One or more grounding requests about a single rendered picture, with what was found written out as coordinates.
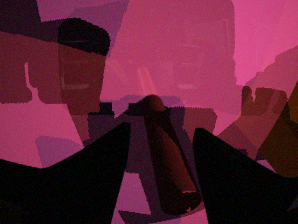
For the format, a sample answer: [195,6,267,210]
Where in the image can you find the dark red peg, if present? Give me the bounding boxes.
[142,95,202,216]

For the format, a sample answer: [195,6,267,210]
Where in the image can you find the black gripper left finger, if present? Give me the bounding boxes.
[0,123,132,224]

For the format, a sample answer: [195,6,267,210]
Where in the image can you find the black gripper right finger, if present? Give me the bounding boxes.
[192,127,298,224]

